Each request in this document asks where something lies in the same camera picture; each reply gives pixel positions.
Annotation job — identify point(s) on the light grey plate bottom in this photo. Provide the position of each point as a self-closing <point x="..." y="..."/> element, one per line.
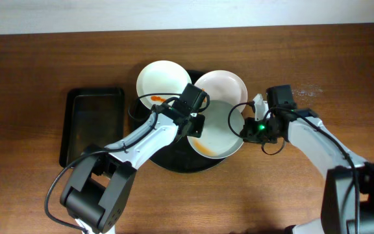
<point x="217" y="141"/>

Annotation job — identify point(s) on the round black serving tray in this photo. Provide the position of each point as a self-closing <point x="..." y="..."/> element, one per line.
<point x="180" y="156"/>

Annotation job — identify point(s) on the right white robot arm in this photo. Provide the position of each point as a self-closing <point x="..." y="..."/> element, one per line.
<point x="348" y="198"/>

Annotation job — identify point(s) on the pinkish white plate top right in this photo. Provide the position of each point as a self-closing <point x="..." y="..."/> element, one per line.
<point x="226" y="89"/>

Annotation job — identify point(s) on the white plate top left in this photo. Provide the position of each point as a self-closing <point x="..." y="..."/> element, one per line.
<point x="162" y="79"/>

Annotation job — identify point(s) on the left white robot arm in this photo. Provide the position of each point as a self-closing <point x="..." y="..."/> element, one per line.
<point x="98" y="188"/>

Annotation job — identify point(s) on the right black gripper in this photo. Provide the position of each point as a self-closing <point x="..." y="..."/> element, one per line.
<point x="250" y="133"/>

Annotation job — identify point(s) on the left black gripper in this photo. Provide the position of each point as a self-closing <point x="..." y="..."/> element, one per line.
<point x="197" y="125"/>

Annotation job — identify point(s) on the rectangular black tray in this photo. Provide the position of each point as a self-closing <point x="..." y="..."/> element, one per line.
<point x="93" y="116"/>

